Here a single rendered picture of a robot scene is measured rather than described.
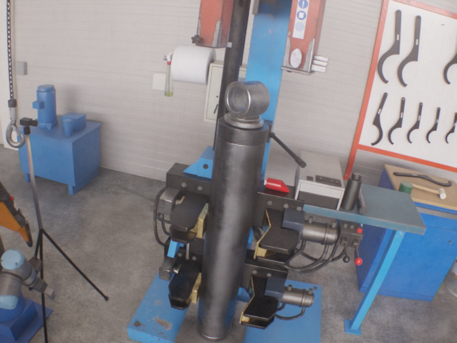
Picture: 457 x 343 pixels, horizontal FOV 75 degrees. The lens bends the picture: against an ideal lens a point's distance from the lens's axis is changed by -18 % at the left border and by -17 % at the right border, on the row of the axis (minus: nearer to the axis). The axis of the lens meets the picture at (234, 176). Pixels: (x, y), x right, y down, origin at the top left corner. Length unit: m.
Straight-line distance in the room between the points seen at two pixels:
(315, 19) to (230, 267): 1.18
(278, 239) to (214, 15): 1.00
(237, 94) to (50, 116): 2.76
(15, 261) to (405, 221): 1.84
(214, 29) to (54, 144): 2.61
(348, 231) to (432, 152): 2.21
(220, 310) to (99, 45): 3.05
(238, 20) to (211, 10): 0.32
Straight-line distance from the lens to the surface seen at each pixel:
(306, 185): 1.76
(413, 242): 2.83
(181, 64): 2.33
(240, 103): 1.51
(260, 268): 2.06
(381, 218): 1.90
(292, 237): 1.64
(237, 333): 2.27
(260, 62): 1.82
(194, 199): 1.81
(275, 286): 2.03
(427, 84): 3.62
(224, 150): 1.45
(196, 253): 2.09
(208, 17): 1.46
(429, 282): 3.16
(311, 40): 1.31
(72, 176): 3.73
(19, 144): 1.56
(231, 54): 1.77
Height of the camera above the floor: 1.92
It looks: 26 degrees down
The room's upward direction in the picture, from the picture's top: 8 degrees clockwise
